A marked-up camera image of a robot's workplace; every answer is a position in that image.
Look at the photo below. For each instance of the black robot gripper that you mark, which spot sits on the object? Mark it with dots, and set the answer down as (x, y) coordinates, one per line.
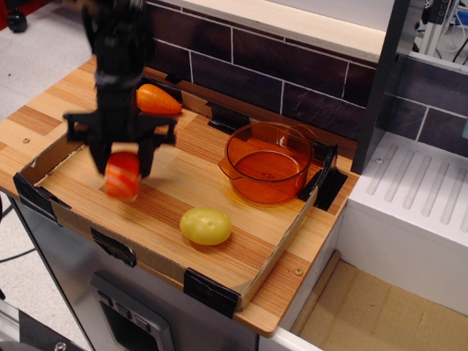
(118, 119)

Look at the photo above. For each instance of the salmon nigiri sushi toy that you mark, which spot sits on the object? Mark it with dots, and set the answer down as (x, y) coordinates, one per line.
(122, 176)

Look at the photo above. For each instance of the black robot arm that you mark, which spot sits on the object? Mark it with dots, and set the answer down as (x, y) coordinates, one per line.
(121, 38)

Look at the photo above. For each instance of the orange transparent plastic pot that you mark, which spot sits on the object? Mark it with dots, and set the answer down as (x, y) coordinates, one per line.
(268, 162)

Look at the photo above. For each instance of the cardboard fence with black tape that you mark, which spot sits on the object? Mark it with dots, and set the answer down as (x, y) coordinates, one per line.
(263, 269)

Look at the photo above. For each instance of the orange toy carrot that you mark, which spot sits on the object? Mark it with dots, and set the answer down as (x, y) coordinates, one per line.
(152, 99)

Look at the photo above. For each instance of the yellow toy potato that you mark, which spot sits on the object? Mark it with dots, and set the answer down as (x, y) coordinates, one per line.
(205, 226)

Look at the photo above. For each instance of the black caster wheel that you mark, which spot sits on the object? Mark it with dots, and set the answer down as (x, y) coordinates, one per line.
(16, 21)

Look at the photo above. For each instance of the grey toy oven front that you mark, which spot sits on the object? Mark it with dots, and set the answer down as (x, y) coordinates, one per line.
(133, 325)

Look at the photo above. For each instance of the white toy sink drainboard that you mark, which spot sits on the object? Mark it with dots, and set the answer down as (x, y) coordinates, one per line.
(405, 221)

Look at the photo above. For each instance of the dark grey vertical post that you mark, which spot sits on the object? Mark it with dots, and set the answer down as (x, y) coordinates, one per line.
(369, 130)

